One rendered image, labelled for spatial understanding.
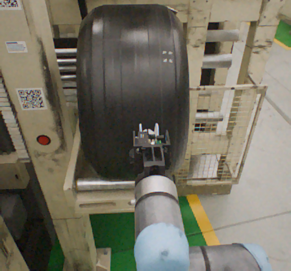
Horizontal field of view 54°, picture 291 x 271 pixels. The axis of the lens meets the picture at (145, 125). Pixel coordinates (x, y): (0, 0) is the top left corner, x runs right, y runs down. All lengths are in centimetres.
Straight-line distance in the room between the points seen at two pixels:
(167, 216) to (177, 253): 6
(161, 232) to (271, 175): 208
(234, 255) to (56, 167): 72
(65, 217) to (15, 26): 80
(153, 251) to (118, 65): 44
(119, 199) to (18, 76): 51
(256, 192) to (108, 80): 179
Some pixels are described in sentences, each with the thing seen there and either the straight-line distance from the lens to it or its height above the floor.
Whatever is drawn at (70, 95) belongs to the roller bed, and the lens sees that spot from 136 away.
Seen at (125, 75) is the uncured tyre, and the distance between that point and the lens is 68.
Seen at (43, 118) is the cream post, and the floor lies 115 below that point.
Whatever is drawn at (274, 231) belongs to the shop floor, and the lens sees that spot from 214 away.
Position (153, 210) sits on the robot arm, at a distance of 44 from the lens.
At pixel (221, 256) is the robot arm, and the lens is 53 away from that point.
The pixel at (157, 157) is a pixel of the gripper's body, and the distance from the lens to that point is 55.
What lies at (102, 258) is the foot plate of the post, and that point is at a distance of 188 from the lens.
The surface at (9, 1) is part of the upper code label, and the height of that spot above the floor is 149.
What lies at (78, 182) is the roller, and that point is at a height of 92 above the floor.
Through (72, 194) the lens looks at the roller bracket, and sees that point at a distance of 100.
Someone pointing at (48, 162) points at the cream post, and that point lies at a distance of 106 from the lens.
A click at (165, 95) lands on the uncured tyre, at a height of 132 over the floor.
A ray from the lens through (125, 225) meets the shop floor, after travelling 200.
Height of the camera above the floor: 168
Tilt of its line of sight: 38 degrees down
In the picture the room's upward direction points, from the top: straight up
